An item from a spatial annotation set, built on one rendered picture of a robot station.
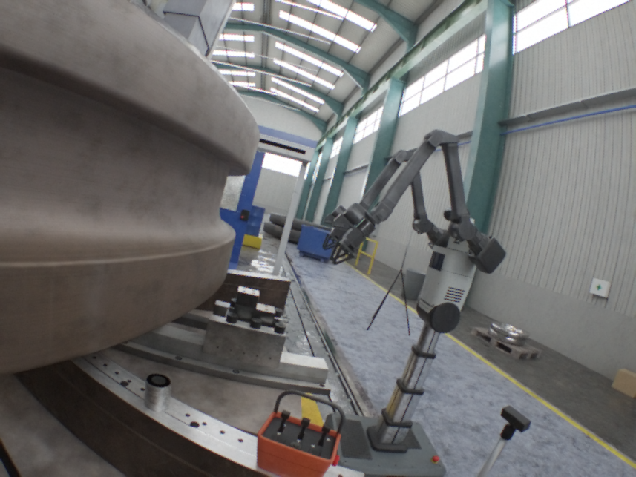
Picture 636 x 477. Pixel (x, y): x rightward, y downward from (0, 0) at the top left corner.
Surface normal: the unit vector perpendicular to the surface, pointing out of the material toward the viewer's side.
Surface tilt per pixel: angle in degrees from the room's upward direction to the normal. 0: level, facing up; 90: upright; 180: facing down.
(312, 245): 90
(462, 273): 90
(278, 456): 97
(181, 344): 72
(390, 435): 90
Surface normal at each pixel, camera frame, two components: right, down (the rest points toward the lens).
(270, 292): 0.53, 0.19
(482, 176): 0.18, 0.11
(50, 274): 0.91, 0.26
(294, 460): -0.23, 0.12
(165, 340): 0.25, -0.20
